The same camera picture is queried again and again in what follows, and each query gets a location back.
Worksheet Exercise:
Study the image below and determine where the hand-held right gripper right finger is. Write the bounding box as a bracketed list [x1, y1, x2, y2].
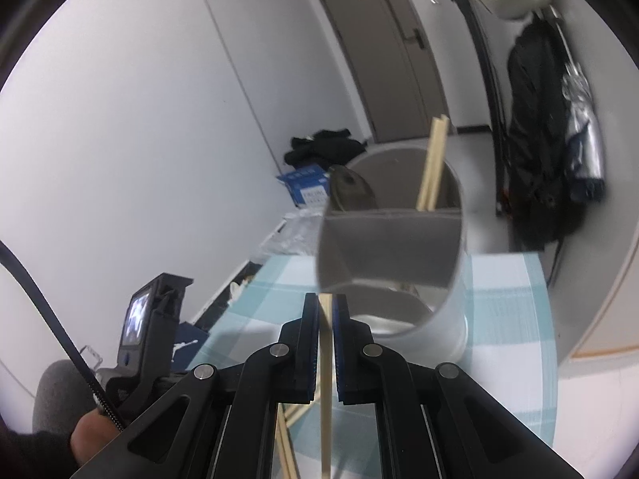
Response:
[334, 293, 585, 479]

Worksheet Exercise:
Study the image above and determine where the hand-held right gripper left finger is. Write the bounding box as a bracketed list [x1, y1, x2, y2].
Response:
[70, 293, 320, 479]

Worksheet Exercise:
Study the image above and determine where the light wooden chopstick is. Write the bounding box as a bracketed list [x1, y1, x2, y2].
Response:
[318, 293, 333, 479]
[427, 115, 450, 210]
[417, 119, 440, 209]

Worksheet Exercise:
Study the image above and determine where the pile of wooden chopsticks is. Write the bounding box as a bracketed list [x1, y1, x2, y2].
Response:
[274, 402, 314, 479]

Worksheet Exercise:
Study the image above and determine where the white utensil holder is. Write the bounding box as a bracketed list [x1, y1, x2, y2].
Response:
[316, 142, 470, 365]

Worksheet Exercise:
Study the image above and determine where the person's left forearm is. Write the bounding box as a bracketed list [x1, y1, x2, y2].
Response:
[0, 424, 81, 479]

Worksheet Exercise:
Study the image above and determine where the person's left hand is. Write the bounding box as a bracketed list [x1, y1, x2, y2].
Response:
[70, 409, 123, 465]

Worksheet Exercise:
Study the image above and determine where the dark blue shoe box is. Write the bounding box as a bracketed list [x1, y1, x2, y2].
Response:
[172, 322, 210, 372]

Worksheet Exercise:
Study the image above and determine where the white sock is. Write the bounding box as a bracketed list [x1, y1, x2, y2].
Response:
[228, 279, 253, 305]

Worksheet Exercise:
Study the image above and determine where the grey plastic mailing bag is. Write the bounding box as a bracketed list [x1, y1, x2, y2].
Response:
[260, 207, 325, 265]

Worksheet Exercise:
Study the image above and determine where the blue cardboard box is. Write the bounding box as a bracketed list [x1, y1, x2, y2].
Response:
[276, 162, 334, 209]

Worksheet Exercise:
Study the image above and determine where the teal checked tablecloth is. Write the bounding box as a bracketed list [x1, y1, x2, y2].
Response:
[200, 252, 557, 479]

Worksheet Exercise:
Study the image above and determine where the pile of black clothes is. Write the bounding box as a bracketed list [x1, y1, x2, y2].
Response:
[284, 130, 367, 166]

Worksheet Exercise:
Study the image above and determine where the black jacket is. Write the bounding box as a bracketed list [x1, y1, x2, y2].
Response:
[505, 10, 592, 253]

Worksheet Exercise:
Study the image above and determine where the grey door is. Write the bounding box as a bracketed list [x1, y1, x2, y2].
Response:
[308, 0, 457, 144]

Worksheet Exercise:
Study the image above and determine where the silver folding umbrella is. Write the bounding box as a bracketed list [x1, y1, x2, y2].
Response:
[554, 7, 607, 205]

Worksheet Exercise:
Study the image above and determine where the black braided cable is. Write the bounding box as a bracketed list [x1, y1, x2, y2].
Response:
[0, 239, 127, 432]

